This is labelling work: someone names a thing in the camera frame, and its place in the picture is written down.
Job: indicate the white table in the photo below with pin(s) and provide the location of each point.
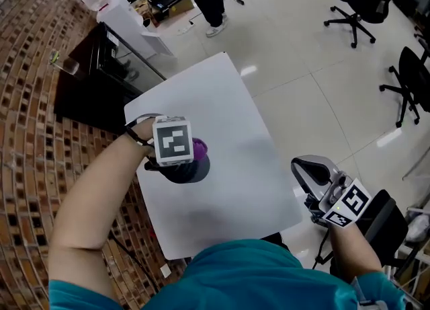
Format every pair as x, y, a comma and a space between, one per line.
218, 107

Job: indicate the black office chair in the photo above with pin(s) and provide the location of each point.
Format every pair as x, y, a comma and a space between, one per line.
383, 221
413, 80
366, 2

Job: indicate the person's left forearm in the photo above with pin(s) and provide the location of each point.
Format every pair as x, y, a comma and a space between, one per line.
90, 207

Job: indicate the black thermos jug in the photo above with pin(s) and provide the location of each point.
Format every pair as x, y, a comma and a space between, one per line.
188, 172

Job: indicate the black wristband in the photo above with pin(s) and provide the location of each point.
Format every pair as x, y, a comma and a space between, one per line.
137, 135

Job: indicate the black cabinet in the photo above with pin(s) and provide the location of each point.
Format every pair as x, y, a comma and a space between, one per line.
90, 80

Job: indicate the white power strip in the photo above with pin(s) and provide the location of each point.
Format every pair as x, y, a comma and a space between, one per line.
186, 28

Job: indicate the cardboard box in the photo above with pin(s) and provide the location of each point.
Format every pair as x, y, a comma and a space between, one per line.
178, 7

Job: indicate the purple cloth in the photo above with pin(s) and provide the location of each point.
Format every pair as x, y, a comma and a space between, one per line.
200, 149

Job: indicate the clear glass bottle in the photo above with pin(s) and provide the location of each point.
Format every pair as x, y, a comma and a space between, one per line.
65, 64

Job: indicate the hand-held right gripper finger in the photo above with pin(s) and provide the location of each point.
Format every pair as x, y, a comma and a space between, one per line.
331, 167
302, 184

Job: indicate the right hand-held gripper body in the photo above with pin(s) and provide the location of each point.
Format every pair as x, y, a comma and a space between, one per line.
352, 201

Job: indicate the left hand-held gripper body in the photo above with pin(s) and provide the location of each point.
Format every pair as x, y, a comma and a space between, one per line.
173, 140

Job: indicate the person's teal shirt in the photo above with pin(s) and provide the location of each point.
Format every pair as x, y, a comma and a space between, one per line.
242, 281

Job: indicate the person's right forearm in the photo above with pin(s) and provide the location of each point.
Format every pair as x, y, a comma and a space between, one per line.
352, 251

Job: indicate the white plastic bag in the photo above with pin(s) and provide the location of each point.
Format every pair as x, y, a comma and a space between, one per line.
418, 228

